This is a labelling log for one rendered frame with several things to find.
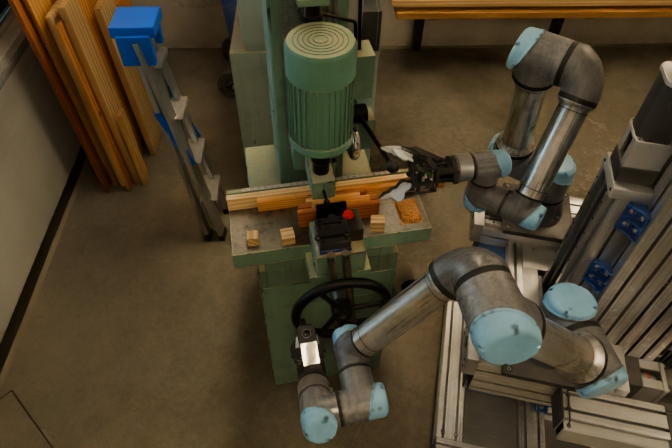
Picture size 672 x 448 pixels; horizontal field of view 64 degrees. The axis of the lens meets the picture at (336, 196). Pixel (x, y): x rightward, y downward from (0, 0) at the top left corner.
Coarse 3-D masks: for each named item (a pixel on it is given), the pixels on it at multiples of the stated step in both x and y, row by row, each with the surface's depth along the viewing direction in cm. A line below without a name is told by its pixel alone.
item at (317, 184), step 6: (306, 156) 164; (306, 162) 164; (306, 168) 166; (330, 168) 160; (312, 174) 158; (330, 174) 158; (312, 180) 157; (318, 180) 157; (324, 180) 157; (330, 180) 157; (312, 186) 156; (318, 186) 157; (324, 186) 157; (330, 186) 158; (312, 192) 158; (318, 192) 159; (330, 192) 160; (312, 198) 160; (318, 198) 161
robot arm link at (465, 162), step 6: (456, 156) 141; (462, 156) 140; (468, 156) 140; (462, 162) 139; (468, 162) 140; (462, 168) 139; (468, 168) 139; (462, 174) 140; (468, 174) 140; (462, 180) 142; (468, 180) 143
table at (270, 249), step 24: (408, 192) 173; (240, 216) 164; (264, 216) 165; (288, 216) 165; (384, 216) 165; (240, 240) 158; (264, 240) 158; (384, 240) 163; (408, 240) 165; (240, 264) 158; (312, 264) 156
